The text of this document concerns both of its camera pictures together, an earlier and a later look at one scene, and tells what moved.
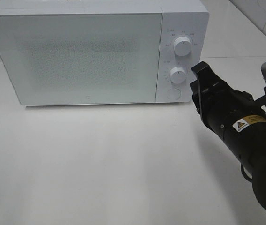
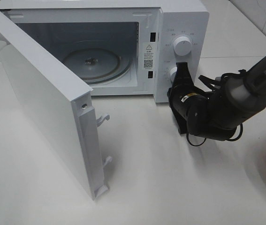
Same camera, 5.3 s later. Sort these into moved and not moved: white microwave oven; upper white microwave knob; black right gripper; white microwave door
Moved: black right gripper; white microwave door
Not moved: white microwave oven; upper white microwave knob
